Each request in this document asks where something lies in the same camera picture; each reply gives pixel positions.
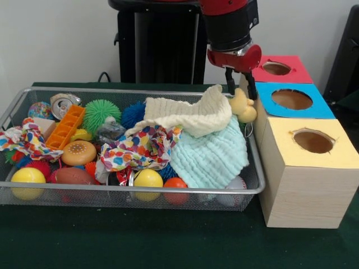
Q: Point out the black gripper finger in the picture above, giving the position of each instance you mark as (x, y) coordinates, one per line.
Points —
(230, 81)
(251, 87)

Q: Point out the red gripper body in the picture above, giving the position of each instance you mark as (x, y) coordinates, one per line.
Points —
(238, 63)

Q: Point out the yellow plush duck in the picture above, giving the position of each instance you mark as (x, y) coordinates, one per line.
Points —
(242, 107)

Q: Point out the cream waffle cloth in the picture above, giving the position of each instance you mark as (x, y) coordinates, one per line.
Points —
(190, 115)

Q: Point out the mint waffle cloth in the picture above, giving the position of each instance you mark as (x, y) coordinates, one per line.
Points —
(213, 157)

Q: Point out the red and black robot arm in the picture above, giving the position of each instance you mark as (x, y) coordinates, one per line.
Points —
(228, 25)

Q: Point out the silver mesh bin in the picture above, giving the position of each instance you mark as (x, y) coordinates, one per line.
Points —
(182, 95)

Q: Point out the wooden box with three holes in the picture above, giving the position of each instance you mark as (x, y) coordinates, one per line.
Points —
(303, 196)

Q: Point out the black side stand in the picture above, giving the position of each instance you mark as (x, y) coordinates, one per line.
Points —
(345, 56)

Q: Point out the orange smooth ball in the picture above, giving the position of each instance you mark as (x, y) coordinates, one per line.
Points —
(175, 185)

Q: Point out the colourful polka dot cloth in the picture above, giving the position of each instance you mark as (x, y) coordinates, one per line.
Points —
(134, 151)
(31, 140)

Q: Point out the yellow smooth ball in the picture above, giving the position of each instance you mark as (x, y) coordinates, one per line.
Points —
(148, 179)
(28, 176)

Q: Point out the plain green spiky ball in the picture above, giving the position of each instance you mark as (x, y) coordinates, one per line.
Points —
(98, 113)

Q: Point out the toy burger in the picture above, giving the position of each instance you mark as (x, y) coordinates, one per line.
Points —
(78, 152)

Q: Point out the crushed silver can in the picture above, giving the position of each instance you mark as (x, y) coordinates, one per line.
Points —
(63, 107)

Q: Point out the orange plastic tray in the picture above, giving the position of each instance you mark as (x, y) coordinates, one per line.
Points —
(66, 129)

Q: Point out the dark green tablecloth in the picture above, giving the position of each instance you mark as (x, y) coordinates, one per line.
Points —
(140, 238)

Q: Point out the brown toy football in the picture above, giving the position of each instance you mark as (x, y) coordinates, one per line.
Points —
(73, 176)

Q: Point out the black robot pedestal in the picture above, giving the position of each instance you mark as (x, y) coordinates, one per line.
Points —
(165, 42)

